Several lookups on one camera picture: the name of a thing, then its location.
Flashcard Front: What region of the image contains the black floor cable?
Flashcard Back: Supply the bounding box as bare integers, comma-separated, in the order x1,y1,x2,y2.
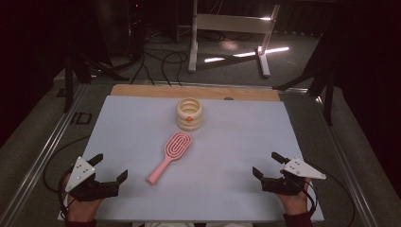
142,46,190,87
129,29,156,87

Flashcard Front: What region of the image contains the cream ribbed holder cup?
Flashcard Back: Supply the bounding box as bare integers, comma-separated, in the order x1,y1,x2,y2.
175,96,204,132

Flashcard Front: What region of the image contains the person's left hand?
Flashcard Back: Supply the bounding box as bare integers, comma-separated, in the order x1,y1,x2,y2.
61,173,104,222

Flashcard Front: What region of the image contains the black tripod stand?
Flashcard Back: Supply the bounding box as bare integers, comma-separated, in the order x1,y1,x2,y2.
271,18,340,128
61,46,131,114

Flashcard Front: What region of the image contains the person's right hand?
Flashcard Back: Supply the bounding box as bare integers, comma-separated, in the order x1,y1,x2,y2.
276,177,313,218

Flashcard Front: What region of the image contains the pink hairbrush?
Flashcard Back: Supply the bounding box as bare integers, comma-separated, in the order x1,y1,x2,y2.
146,131,193,186

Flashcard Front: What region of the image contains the right hand-held gripper cable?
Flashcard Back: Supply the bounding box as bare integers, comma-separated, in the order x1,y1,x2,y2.
302,160,357,227

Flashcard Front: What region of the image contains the white table mat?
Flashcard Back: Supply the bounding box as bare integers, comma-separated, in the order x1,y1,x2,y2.
57,95,325,223

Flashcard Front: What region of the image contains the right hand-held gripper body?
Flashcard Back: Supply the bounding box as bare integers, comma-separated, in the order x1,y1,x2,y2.
260,156,327,197

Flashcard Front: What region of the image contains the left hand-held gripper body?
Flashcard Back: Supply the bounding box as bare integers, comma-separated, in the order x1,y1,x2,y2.
64,156,121,203

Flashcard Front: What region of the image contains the white metal stand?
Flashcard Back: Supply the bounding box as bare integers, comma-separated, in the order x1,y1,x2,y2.
187,0,282,79

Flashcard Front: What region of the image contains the black equipment cabinet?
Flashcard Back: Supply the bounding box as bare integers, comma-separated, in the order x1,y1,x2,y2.
93,0,147,65

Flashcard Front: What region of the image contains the hand-held gripper cable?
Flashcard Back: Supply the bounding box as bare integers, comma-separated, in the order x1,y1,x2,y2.
42,134,93,220
302,160,357,227

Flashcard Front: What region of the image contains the left hand-held gripper cable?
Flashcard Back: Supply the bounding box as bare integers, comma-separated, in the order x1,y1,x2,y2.
42,134,93,220

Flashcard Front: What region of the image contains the metal floor rail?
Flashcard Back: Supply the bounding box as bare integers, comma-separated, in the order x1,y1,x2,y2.
0,82,90,227
315,94,381,227

